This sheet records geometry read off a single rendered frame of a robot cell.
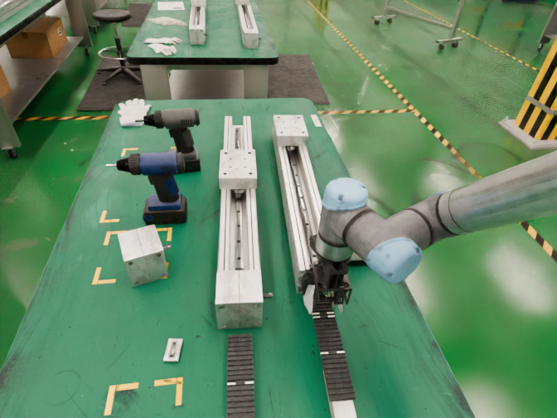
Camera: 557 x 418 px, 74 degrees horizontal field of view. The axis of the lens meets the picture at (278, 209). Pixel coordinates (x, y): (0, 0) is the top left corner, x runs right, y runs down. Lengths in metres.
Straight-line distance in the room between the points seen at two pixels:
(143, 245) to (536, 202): 0.78
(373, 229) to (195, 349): 0.47
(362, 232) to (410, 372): 0.38
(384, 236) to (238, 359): 0.39
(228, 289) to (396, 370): 0.39
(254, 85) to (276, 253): 1.74
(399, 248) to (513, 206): 0.16
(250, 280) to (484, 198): 0.49
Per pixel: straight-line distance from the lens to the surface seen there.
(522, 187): 0.56
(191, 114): 1.25
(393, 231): 0.61
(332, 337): 0.85
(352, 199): 0.62
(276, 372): 0.83
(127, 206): 1.23
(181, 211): 1.10
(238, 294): 0.82
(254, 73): 2.58
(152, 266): 0.96
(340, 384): 0.80
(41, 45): 4.53
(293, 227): 0.98
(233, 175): 1.09
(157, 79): 2.61
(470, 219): 0.62
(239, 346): 0.82
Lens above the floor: 1.53
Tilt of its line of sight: 40 degrees down
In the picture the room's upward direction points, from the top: 4 degrees clockwise
